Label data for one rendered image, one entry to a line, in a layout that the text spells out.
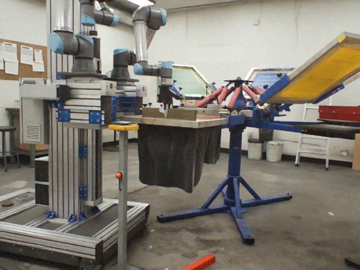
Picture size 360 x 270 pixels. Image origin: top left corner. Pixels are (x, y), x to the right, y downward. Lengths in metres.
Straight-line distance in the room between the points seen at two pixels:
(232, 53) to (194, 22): 1.13
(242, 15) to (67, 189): 5.39
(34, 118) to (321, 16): 5.34
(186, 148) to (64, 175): 0.94
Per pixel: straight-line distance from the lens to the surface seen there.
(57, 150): 2.55
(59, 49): 2.12
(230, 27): 7.12
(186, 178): 2.16
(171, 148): 2.19
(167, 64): 2.20
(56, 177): 2.59
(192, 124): 1.98
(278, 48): 6.74
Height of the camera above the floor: 1.13
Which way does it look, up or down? 6 degrees down
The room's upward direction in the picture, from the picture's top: 2 degrees clockwise
